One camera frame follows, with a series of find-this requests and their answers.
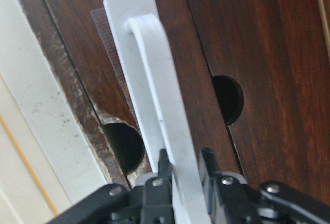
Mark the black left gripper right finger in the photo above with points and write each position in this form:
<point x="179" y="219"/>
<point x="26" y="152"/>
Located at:
<point x="229" y="199"/>

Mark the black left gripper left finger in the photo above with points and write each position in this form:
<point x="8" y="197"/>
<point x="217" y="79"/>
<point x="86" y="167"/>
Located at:
<point x="113" y="203"/>

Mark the white plastic drawer handle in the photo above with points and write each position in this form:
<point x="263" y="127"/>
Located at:
<point x="147" y="63"/>

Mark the cream plastic storage box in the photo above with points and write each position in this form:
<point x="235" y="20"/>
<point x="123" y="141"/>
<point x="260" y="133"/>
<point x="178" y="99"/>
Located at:
<point x="46" y="162"/>

